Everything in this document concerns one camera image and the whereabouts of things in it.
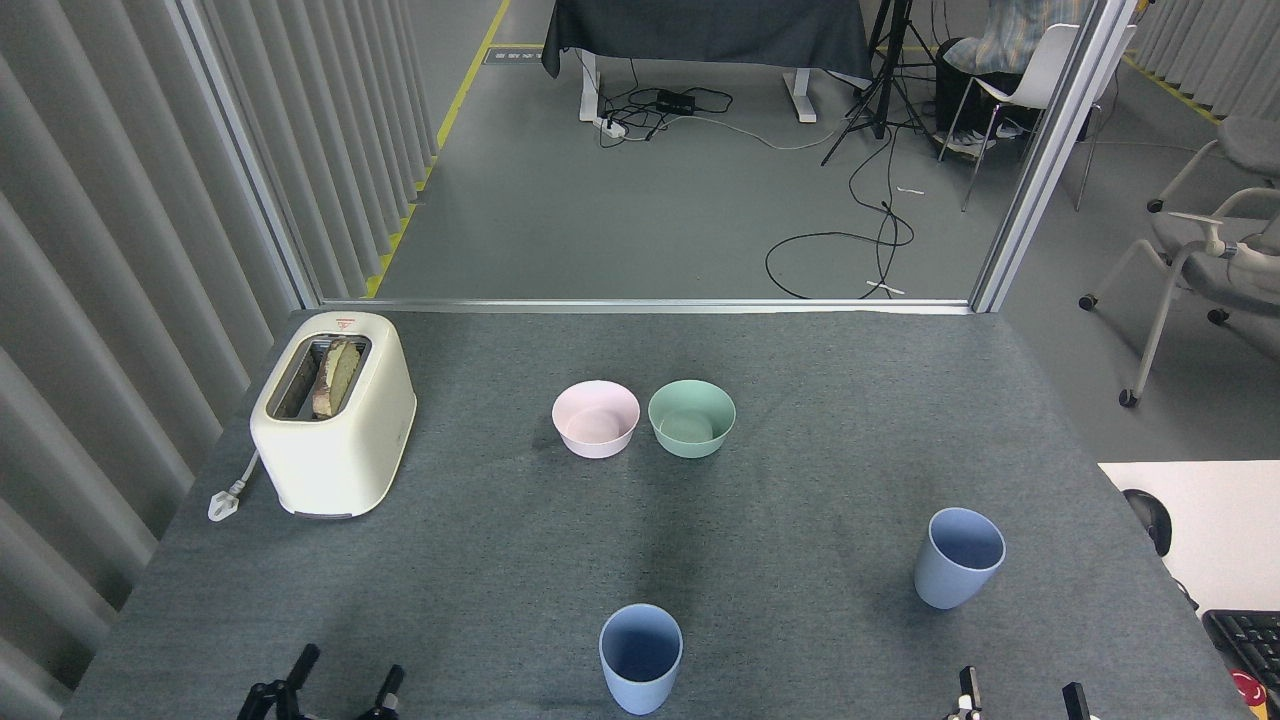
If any blue plastic cup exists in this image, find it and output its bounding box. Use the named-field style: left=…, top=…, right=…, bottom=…
left=913, top=507, right=1007, bottom=610
left=599, top=603, right=684, bottom=716

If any red round object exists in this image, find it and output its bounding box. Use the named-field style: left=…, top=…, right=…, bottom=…
left=1230, top=670, right=1271, bottom=717

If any black keyboard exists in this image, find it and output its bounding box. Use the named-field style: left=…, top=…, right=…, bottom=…
left=1202, top=609, right=1280, bottom=693

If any black computer mouse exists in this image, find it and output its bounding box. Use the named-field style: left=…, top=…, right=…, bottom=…
left=1122, top=488, right=1173, bottom=558

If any white side table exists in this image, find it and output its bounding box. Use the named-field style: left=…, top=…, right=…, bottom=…
left=1098, top=460, right=1280, bottom=616

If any cream toaster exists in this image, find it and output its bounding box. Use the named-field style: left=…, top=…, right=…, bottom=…
left=249, top=311, right=417, bottom=520

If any bread slice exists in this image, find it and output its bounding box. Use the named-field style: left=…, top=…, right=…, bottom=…
left=311, top=337, right=362, bottom=419

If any pink bowl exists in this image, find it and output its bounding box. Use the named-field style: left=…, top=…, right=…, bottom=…
left=552, top=380, right=641, bottom=460

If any green bowl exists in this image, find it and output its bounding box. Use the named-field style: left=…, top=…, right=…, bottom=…
left=648, top=379, right=737, bottom=460

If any grey wheeled chair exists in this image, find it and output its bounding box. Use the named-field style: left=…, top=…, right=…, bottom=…
left=1078, top=187, right=1280, bottom=409
left=1147, top=113, right=1280, bottom=214

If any black tripod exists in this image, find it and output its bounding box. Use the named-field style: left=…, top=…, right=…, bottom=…
left=820, top=0, right=943, bottom=167

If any white chair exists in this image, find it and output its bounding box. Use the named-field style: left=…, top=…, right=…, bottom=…
left=938, top=22, right=1138, bottom=213

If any person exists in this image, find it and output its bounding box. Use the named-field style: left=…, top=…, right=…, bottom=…
left=934, top=0, right=1087, bottom=156

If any dark table cloth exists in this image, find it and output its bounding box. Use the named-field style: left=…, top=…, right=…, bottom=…
left=541, top=0, right=876, bottom=84

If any white toaster plug cable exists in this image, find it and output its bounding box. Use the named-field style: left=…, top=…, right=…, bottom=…
left=207, top=450, right=263, bottom=523

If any silver frame rail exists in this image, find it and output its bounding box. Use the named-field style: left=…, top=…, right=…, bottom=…
left=318, top=297, right=976, bottom=316

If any black floor cable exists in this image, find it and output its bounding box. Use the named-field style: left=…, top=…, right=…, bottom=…
left=765, top=120, right=916, bottom=301

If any silver frame post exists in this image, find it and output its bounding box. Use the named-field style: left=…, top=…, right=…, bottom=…
left=970, top=0, right=1141, bottom=314

